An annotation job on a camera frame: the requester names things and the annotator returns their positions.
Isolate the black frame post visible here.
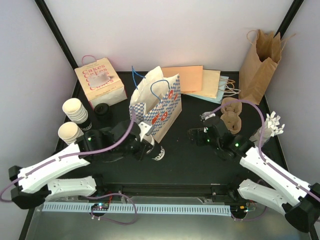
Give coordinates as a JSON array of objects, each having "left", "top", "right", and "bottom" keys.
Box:
[
  {"left": 34, "top": 0, "right": 79, "bottom": 70},
  {"left": 274, "top": 0, "right": 304, "bottom": 39}
]

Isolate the light blue cable duct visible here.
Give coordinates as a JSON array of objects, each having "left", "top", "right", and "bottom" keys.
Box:
[{"left": 42, "top": 202, "right": 232, "bottom": 217}]

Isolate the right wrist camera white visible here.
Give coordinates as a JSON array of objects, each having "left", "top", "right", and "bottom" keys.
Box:
[{"left": 200, "top": 111, "right": 216, "bottom": 121}]

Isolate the orange flat paper bag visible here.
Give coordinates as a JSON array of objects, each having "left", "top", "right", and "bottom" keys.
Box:
[{"left": 161, "top": 65, "right": 203, "bottom": 94}]

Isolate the blue checkered paper bag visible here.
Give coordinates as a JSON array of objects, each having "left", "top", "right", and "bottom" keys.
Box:
[{"left": 129, "top": 66, "right": 182, "bottom": 143}]

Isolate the right black frame post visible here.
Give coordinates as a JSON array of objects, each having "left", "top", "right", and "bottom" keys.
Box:
[{"left": 274, "top": 0, "right": 304, "bottom": 39}]

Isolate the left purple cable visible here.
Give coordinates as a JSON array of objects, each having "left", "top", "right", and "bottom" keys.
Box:
[{"left": 0, "top": 109, "right": 139, "bottom": 225}]

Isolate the near paper cup stack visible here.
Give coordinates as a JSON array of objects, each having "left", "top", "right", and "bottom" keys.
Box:
[{"left": 57, "top": 121, "right": 84, "bottom": 145}]

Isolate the light blue flat paper bag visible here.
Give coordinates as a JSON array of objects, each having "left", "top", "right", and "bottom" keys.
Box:
[{"left": 187, "top": 76, "right": 241, "bottom": 104}]

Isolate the paper cup stack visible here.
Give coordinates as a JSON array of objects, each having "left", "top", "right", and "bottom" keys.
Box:
[
  {"left": 62, "top": 98, "right": 92, "bottom": 131},
  {"left": 57, "top": 121, "right": 84, "bottom": 145}
]

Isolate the single black-sleeved paper cup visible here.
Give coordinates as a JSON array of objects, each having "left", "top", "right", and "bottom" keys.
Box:
[{"left": 143, "top": 135, "right": 165, "bottom": 161}]

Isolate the black coffee cup lids stack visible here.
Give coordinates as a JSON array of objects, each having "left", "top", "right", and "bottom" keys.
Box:
[{"left": 94, "top": 103, "right": 112, "bottom": 121}]

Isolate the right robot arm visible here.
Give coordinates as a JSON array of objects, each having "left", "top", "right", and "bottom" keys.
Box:
[{"left": 187, "top": 116, "right": 320, "bottom": 233}]

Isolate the far paper cup stack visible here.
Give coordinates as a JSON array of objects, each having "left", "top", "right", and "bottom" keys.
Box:
[{"left": 62, "top": 98, "right": 92, "bottom": 131}]

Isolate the standing brown paper bag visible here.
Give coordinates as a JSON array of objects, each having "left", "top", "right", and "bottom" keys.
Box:
[{"left": 239, "top": 29, "right": 291, "bottom": 105}]

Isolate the left black frame post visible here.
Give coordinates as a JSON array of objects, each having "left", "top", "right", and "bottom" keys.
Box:
[{"left": 34, "top": 0, "right": 79, "bottom": 70}]

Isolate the tan flat paper bag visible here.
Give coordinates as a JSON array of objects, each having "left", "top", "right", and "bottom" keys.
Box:
[{"left": 186, "top": 69, "right": 221, "bottom": 99}]

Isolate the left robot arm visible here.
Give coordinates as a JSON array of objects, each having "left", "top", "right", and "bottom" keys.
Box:
[{"left": 8, "top": 120, "right": 155, "bottom": 210}]

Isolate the Cakes printed paper bag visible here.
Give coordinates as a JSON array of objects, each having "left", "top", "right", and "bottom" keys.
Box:
[{"left": 74, "top": 57, "right": 127, "bottom": 108}]

